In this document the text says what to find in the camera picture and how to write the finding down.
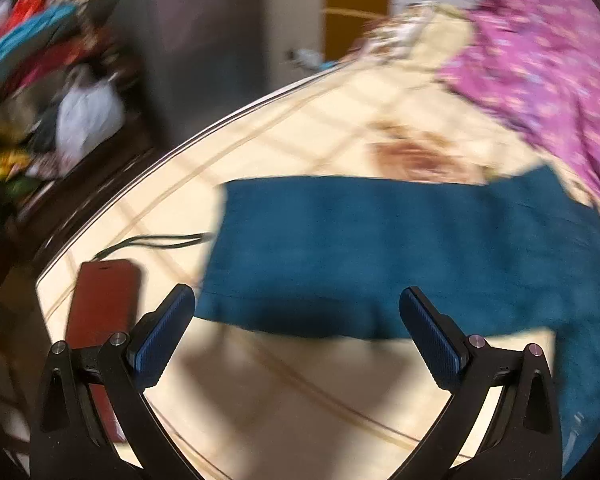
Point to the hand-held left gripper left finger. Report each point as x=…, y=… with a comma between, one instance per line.
x=162, y=335

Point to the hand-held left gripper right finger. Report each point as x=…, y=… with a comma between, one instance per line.
x=430, y=335

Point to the teal puffer jacket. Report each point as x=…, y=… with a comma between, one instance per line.
x=355, y=250

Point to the red phone case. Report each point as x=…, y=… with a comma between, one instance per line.
x=105, y=295

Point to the white plastic bag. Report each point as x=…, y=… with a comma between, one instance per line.
x=87, y=115

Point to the bed with cream checked sheet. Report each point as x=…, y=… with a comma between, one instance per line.
x=305, y=125

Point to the dark wooden cluttered shelf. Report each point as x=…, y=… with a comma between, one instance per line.
x=125, y=90

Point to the grey wardrobe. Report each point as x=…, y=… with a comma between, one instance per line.
x=205, y=35

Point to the cream floral pillow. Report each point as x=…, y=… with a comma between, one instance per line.
x=410, y=30

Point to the purple floral cloth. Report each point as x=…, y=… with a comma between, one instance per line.
x=530, y=35

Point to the light blue cloth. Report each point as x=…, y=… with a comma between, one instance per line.
x=25, y=40

